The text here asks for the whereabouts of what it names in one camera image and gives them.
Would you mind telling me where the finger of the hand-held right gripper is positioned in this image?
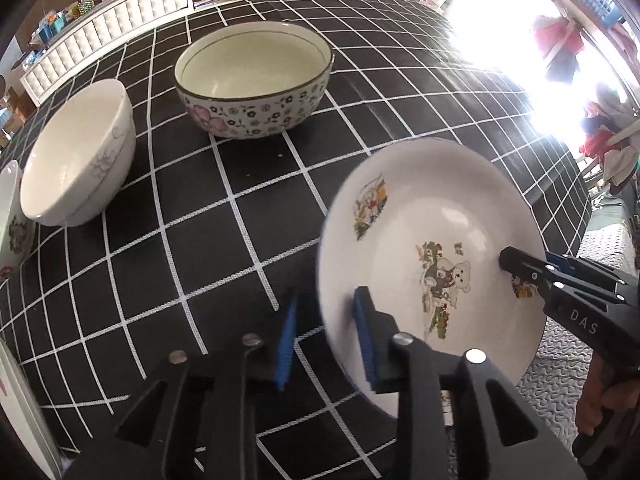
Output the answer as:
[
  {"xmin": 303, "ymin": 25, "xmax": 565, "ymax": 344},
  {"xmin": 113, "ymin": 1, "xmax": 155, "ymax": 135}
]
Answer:
[
  {"xmin": 499, "ymin": 246, "xmax": 568, "ymax": 307},
  {"xmin": 545, "ymin": 251, "xmax": 640, "ymax": 292}
]

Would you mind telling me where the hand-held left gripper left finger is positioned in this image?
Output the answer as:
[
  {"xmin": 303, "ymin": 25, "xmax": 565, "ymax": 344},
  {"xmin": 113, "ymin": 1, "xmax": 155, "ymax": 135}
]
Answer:
[{"xmin": 62, "ymin": 287, "xmax": 301, "ymax": 480}]

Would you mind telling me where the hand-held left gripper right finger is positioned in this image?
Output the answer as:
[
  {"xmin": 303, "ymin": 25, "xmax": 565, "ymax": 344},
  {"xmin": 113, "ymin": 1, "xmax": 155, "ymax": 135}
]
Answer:
[{"xmin": 352, "ymin": 285, "xmax": 588, "ymax": 480}]

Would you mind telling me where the white bear print plate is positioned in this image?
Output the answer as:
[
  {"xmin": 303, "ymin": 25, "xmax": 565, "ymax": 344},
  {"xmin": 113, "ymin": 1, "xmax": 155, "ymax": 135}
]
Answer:
[{"xmin": 317, "ymin": 137, "xmax": 548, "ymax": 421}]

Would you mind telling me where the white ceramic bowl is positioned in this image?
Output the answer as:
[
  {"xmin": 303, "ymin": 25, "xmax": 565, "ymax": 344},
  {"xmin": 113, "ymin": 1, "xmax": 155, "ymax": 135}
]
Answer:
[{"xmin": 20, "ymin": 78, "xmax": 137, "ymax": 227}]

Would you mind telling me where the floral patterned ceramic bowl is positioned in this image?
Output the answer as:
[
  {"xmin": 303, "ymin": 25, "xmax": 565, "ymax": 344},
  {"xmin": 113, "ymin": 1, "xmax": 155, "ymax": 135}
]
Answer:
[{"xmin": 174, "ymin": 21, "xmax": 335, "ymax": 140}]

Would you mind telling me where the person's right hand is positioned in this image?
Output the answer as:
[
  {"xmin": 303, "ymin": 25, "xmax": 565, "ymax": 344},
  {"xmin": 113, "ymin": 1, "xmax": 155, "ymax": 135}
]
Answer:
[{"xmin": 577, "ymin": 354, "xmax": 640, "ymax": 438}]

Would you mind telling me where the grey textured mat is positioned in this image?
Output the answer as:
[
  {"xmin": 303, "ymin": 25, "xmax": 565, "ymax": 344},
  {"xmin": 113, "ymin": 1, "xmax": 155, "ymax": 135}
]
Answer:
[{"xmin": 515, "ymin": 320, "xmax": 601, "ymax": 461}]

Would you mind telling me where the pile of clothes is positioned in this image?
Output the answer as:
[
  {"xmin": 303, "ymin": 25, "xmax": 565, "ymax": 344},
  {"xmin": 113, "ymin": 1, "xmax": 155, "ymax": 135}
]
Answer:
[{"xmin": 580, "ymin": 85, "xmax": 640, "ymax": 196}]

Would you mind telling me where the black white checked tablecloth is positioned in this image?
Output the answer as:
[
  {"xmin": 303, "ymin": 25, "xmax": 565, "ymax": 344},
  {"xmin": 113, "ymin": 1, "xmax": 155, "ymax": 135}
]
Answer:
[{"xmin": 0, "ymin": 0, "xmax": 593, "ymax": 480}]

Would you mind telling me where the red hanging garment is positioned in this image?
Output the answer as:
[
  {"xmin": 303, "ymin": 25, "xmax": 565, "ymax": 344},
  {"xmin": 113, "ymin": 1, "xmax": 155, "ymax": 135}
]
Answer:
[{"xmin": 532, "ymin": 15, "xmax": 586, "ymax": 83}]

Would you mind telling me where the white board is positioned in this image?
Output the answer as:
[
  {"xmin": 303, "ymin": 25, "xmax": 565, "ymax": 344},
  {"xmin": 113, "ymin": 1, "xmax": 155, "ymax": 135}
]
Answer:
[{"xmin": 0, "ymin": 340, "xmax": 63, "ymax": 480}]

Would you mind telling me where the white printed plate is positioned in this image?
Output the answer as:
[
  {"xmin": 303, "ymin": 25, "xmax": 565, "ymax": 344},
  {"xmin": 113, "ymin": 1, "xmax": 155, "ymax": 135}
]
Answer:
[{"xmin": 0, "ymin": 160, "xmax": 37, "ymax": 281}]

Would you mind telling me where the white tufted cabinet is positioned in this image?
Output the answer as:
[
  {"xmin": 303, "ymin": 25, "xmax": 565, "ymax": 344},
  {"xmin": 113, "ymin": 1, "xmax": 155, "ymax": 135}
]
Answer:
[{"xmin": 21, "ymin": 0, "xmax": 195, "ymax": 107}]

